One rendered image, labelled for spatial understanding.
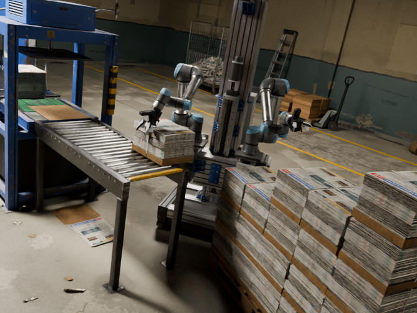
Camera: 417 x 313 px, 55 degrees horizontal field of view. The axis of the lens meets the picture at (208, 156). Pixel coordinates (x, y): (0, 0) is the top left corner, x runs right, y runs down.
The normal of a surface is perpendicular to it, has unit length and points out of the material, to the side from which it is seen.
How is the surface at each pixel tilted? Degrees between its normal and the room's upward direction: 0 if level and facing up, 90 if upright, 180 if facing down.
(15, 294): 0
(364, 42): 90
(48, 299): 0
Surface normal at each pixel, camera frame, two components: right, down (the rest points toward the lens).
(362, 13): -0.71, 0.12
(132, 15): 0.69, 0.34
